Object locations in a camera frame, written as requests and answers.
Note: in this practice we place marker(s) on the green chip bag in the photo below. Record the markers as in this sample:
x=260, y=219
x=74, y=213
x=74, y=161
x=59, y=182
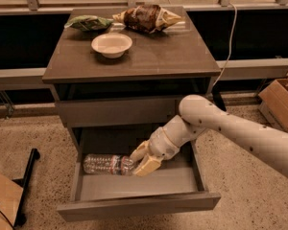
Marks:
x=87, y=23

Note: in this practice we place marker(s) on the white bowl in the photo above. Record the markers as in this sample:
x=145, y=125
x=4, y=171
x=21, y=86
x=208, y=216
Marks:
x=111, y=45

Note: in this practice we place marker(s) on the brown snack bag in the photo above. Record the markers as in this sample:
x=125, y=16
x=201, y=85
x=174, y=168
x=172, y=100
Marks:
x=147, y=18

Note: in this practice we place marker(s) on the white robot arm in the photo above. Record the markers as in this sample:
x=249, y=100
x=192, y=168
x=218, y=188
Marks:
x=197, y=114

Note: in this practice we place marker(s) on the grey drawer cabinet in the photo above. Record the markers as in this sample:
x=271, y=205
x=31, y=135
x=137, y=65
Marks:
x=173, y=62

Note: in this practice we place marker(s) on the closed grey top drawer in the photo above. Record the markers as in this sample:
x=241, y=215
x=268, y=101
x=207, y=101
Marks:
x=116, y=112

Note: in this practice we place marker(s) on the cardboard box left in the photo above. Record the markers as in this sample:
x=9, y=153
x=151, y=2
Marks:
x=10, y=194

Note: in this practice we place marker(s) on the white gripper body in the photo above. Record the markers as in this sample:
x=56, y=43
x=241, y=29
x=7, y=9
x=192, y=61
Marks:
x=160, y=146

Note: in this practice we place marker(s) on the clear plastic water bottle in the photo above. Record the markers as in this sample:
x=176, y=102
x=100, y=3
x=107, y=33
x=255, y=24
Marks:
x=108, y=164

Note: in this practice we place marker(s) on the black stand leg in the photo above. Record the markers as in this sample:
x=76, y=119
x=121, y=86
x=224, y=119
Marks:
x=24, y=182

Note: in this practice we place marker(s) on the cardboard box right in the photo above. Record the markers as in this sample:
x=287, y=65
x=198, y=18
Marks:
x=275, y=103

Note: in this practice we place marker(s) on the cardboard box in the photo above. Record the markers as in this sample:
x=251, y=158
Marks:
x=10, y=194
x=275, y=103

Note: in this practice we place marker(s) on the open grey middle drawer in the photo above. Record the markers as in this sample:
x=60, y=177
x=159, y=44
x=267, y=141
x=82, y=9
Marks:
x=176, y=187

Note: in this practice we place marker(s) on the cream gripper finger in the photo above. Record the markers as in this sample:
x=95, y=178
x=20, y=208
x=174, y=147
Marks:
x=149, y=164
x=139, y=153

